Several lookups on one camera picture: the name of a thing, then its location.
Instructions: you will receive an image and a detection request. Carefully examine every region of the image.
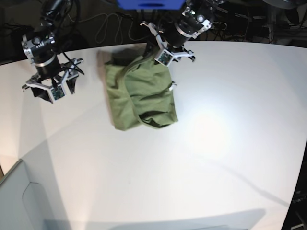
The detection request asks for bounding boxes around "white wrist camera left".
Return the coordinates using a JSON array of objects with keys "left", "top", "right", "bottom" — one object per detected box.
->
[{"left": 155, "top": 49, "right": 174, "bottom": 67}]

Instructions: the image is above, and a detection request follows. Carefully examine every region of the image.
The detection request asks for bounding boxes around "green T-shirt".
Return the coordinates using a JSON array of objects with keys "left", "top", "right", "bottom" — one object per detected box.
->
[{"left": 105, "top": 49, "right": 178, "bottom": 131}]

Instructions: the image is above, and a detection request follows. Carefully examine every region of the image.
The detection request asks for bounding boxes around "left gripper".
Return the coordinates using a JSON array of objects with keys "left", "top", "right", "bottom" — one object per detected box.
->
[{"left": 140, "top": 21, "right": 196, "bottom": 62}]

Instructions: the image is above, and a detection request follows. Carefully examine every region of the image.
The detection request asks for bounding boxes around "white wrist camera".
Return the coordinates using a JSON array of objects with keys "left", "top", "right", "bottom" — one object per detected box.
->
[
  {"left": 155, "top": 49, "right": 174, "bottom": 67},
  {"left": 49, "top": 85, "right": 65, "bottom": 103}
]

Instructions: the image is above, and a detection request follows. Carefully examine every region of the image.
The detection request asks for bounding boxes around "black power strip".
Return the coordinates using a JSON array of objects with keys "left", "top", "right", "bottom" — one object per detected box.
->
[{"left": 211, "top": 22, "right": 227, "bottom": 31}]

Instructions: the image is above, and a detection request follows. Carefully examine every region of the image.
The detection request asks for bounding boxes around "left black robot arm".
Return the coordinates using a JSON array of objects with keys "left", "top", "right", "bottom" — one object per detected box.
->
[{"left": 140, "top": 0, "right": 224, "bottom": 67}]

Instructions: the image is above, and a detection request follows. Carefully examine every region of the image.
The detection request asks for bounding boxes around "grey looped cable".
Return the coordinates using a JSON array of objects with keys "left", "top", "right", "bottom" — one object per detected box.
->
[{"left": 94, "top": 11, "right": 166, "bottom": 44}]

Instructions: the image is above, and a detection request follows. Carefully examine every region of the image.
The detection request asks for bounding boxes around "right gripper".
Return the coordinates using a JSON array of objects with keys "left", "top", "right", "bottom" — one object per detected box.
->
[{"left": 22, "top": 58, "right": 84, "bottom": 103}]

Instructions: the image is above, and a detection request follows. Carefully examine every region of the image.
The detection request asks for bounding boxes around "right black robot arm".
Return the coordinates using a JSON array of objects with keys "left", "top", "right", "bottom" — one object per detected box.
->
[{"left": 21, "top": 0, "right": 83, "bottom": 104}]

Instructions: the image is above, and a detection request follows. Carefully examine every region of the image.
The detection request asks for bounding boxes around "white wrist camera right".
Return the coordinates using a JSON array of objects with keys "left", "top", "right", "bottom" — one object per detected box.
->
[{"left": 49, "top": 85, "right": 65, "bottom": 103}]

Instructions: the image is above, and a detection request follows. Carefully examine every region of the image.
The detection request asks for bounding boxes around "blue box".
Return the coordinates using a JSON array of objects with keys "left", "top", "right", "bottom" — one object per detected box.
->
[{"left": 117, "top": 0, "right": 185, "bottom": 10}]

